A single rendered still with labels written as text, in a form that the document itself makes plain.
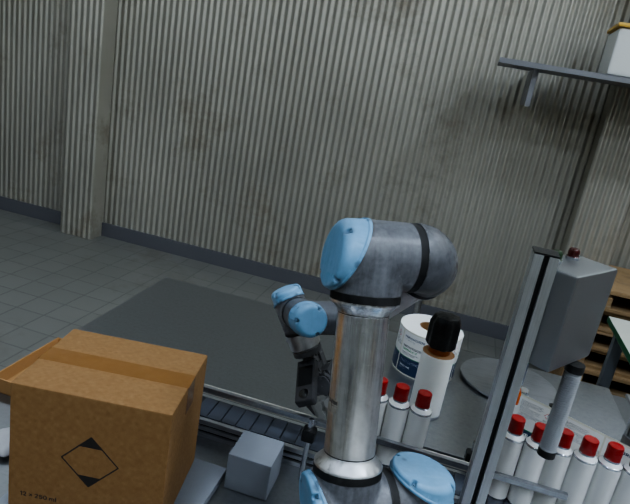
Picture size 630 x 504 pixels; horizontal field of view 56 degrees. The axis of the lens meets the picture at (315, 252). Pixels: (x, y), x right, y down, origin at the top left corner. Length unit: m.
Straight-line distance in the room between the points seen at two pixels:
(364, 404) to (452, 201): 3.69
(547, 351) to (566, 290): 0.12
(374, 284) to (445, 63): 3.69
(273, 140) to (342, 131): 0.56
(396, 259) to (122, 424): 0.58
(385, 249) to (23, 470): 0.80
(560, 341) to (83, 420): 0.88
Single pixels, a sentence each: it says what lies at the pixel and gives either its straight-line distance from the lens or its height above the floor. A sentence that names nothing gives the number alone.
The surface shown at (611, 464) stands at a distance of 1.50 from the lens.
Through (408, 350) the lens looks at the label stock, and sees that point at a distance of 1.90.
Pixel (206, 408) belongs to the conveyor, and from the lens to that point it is 1.59.
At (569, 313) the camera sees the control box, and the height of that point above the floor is 1.41.
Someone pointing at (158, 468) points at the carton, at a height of 1.00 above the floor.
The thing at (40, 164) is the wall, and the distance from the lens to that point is 5.93.
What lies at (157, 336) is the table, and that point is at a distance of 2.03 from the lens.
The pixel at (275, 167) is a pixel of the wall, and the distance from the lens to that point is 4.82.
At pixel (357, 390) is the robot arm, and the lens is 0.97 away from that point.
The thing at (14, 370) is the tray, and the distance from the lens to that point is 1.81.
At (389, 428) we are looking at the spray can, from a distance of 1.46.
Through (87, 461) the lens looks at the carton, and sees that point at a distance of 1.24.
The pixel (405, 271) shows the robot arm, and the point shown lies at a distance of 0.94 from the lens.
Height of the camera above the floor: 1.75
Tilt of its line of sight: 17 degrees down
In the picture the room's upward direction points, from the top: 10 degrees clockwise
